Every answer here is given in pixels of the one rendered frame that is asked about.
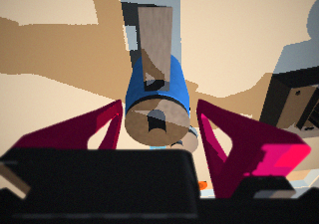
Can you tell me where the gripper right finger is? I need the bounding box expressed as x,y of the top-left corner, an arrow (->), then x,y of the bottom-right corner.
196,99 -> 311,198

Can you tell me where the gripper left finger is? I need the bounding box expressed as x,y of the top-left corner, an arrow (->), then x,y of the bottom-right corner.
10,100 -> 124,149

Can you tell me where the dark grey round disk with central stud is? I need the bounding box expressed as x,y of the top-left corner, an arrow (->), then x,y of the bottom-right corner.
156,129 -> 198,153

